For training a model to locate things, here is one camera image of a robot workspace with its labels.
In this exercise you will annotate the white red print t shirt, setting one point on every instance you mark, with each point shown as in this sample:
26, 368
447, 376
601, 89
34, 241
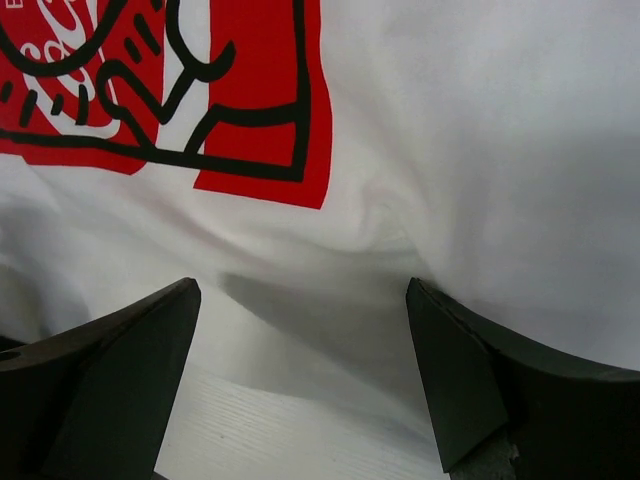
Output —
303, 160

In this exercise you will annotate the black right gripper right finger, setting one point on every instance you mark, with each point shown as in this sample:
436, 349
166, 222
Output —
503, 406

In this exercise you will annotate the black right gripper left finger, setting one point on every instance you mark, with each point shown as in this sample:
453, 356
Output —
94, 401

